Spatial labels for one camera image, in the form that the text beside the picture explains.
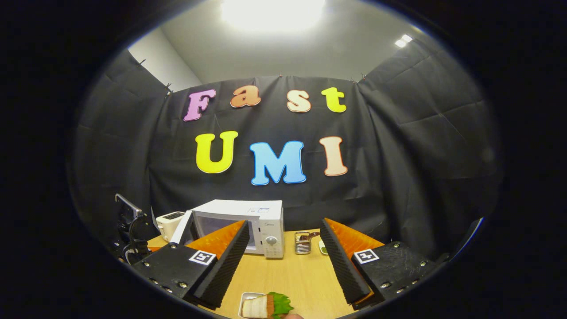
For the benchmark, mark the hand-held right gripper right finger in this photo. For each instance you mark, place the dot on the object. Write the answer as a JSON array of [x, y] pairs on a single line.
[[343, 266]]

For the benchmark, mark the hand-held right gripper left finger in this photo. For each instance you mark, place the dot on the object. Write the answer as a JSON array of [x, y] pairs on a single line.
[[230, 261]]

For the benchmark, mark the lettuce sandwich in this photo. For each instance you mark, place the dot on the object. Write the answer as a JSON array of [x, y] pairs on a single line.
[[259, 306]]

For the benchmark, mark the white microwave oven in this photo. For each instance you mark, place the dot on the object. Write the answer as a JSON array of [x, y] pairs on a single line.
[[239, 208]]

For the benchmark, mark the white divided dish of beans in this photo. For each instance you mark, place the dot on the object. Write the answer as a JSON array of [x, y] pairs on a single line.
[[323, 248]]

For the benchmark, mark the small white plate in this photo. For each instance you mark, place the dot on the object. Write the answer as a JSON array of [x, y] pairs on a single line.
[[248, 295]]

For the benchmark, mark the white toaster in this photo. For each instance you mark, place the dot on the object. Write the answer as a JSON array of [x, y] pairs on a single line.
[[170, 223]]

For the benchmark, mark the small ceiling light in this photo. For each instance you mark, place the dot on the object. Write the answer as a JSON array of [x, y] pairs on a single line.
[[403, 40]]

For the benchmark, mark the large ceiling light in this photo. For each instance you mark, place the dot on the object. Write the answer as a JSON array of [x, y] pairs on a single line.
[[272, 13]]

